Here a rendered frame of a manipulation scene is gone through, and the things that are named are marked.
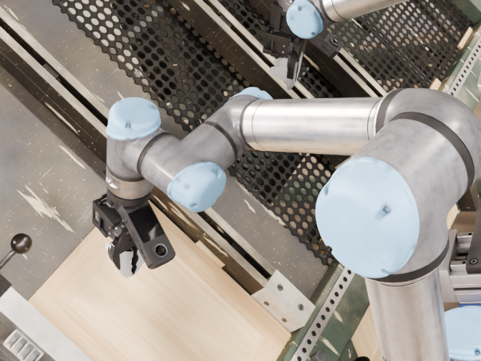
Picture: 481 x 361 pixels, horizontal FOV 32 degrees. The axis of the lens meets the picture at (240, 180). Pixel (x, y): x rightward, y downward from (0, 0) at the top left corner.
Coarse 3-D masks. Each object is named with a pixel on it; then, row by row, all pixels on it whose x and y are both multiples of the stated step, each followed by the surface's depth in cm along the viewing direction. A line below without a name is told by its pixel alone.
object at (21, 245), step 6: (18, 234) 152; (24, 234) 152; (12, 240) 151; (18, 240) 151; (24, 240) 151; (30, 240) 152; (12, 246) 151; (18, 246) 150; (24, 246) 151; (30, 246) 152; (12, 252) 153; (18, 252) 151; (24, 252) 152; (6, 258) 153; (0, 264) 154
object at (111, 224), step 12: (108, 192) 132; (96, 204) 138; (108, 204) 138; (120, 204) 131; (132, 204) 131; (108, 216) 136; (120, 216) 136; (108, 228) 139; (120, 228) 135; (120, 240) 136; (132, 240) 138
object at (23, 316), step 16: (0, 304) 156; (16, 304) 158; (0, 320) 158; (16, 320) 157; (32, 320) 158; (48, 320) 160; (32, 336) 157; (48, 336) 159; (64, 336) 160; (48, 352) 157; (64, 352) 159; (80, 352) 161
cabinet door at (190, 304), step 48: (96, 240) 174; (48, 288) 165; (96, 288) 170; (144, 288) 176; (192, 288) 182; (240, 288) 189; (96, 336) 166; (144, 336) 172; (192, 336) 178; (240, 336) 184; (288, 336) 190
